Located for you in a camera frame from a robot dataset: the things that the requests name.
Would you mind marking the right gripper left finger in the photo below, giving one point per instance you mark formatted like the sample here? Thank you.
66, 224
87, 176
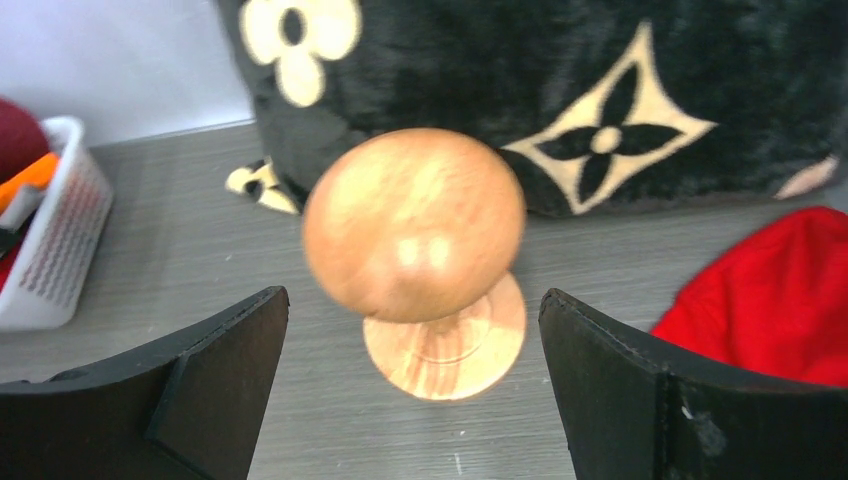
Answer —
188, 405

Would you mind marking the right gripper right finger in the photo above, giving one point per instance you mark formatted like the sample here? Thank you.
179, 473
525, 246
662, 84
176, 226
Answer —
634, 406

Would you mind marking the wooden hat stand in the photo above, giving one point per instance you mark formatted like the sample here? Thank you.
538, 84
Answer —
417, 230

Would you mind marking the orange hat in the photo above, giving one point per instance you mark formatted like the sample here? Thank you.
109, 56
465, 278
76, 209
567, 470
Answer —
39, 175

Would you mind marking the dark red bucket hat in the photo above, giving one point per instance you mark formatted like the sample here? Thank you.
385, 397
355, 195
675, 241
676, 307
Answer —
23, 141

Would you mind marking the red cloth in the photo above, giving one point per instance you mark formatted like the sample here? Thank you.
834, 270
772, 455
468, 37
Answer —
775, 303

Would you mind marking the white plastic basket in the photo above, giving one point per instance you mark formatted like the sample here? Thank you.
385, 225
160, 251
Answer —
44, 284

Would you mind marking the black floral plush pillow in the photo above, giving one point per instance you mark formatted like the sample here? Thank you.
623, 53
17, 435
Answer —
597, 106

